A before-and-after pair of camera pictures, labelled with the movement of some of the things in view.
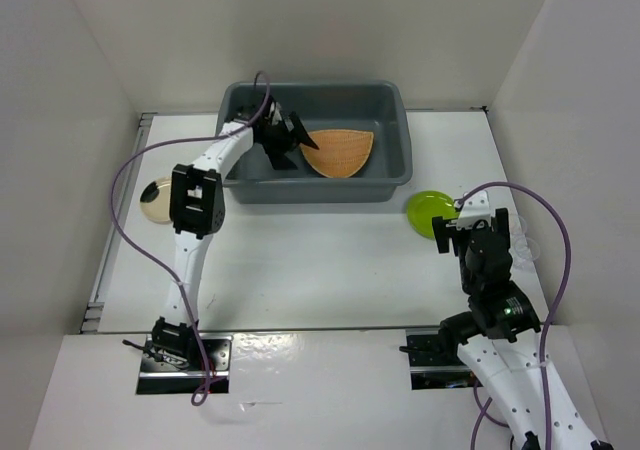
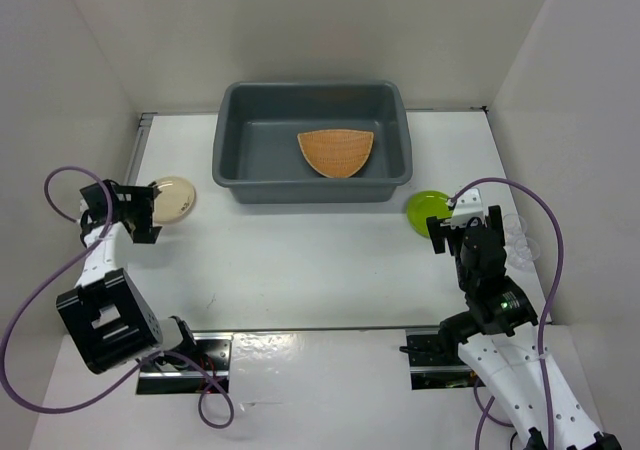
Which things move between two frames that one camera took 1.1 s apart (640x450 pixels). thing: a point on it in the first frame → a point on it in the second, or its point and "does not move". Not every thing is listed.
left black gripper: (276, 154) → (141, 197)
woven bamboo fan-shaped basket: (341, 153) does not move
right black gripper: (443, 229) does not move
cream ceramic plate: (159, 210) does not move
